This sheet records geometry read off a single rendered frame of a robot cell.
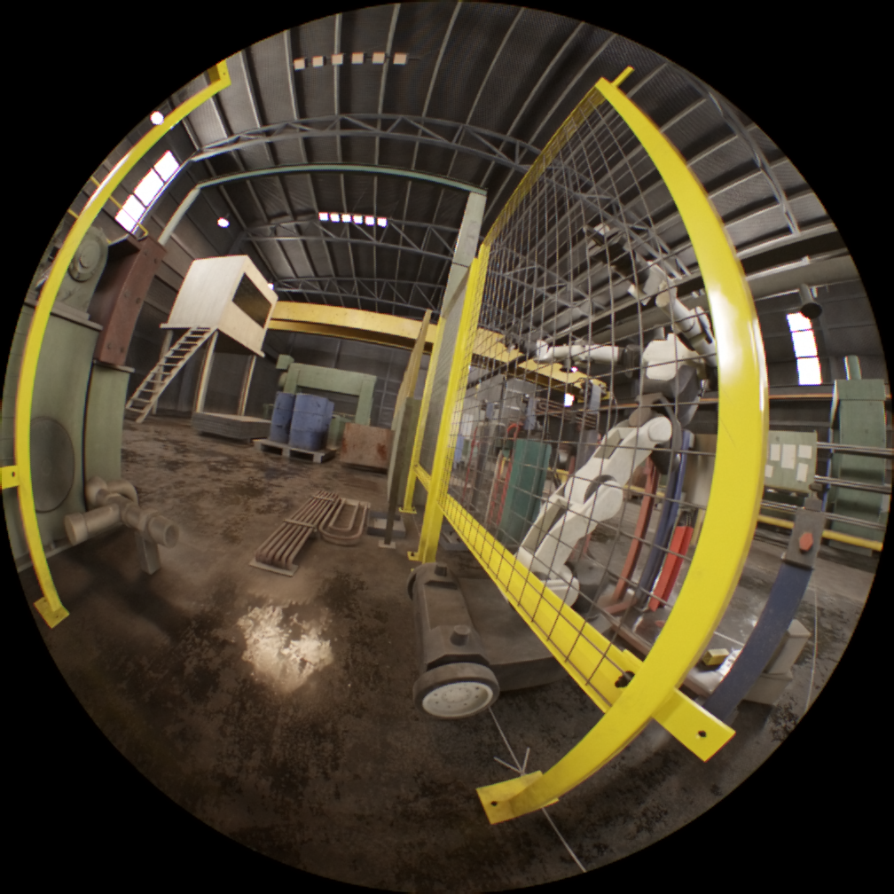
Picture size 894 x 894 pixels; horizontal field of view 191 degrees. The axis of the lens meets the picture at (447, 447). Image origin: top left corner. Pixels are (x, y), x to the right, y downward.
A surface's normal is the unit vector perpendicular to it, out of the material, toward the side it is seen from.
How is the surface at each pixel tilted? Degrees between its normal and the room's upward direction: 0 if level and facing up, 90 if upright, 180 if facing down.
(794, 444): 90
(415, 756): 0
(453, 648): 0
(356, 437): 90
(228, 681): 0
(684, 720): 90
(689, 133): 173
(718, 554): 90
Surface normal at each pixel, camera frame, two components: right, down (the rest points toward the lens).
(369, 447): 0.27, 0.07
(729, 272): -0.96, -0.17
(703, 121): -0.29, 0.96
